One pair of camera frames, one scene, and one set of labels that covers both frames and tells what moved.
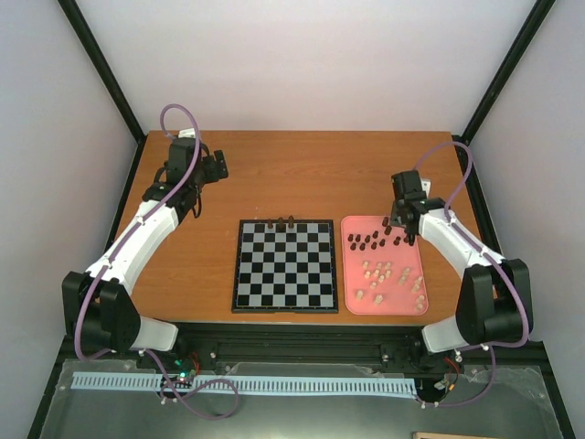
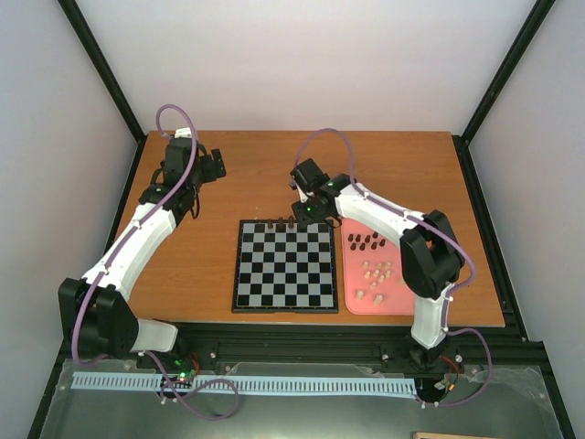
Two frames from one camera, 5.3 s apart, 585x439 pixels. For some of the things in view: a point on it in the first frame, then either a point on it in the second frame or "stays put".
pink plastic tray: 384,273 stays put
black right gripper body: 395,217 to 310,217
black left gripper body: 214,174 stays put
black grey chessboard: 289,271 stays put
